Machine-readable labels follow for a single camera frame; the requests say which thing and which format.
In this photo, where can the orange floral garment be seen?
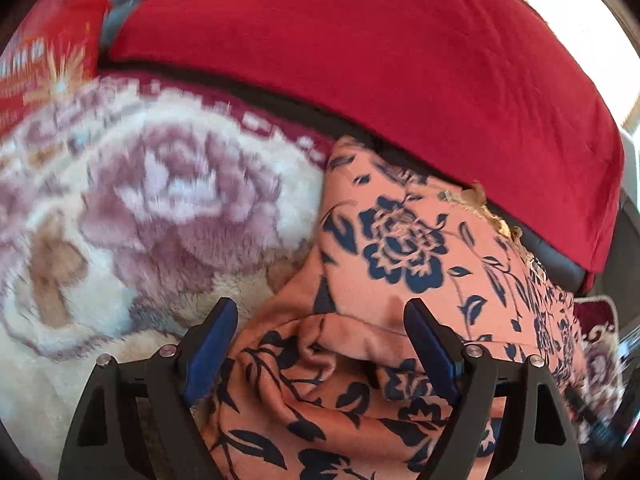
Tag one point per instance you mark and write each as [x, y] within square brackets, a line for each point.
[350, 340]

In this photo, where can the red cloth cover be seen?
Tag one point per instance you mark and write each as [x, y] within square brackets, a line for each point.
[350, 60]

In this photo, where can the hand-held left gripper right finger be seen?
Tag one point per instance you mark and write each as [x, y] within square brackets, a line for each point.
[430, 355]

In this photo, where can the cream rose plush blanket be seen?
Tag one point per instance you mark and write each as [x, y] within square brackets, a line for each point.
[165, 195]

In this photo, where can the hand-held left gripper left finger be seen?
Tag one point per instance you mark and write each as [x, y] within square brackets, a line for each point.
[211, 355]

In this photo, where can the red printed pillow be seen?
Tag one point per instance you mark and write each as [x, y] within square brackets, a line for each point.
[45, 35]

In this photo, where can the grey cushion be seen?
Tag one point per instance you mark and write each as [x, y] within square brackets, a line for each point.
[122, 5]

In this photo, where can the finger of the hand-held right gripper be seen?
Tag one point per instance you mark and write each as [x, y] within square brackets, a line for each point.
[595, 417]

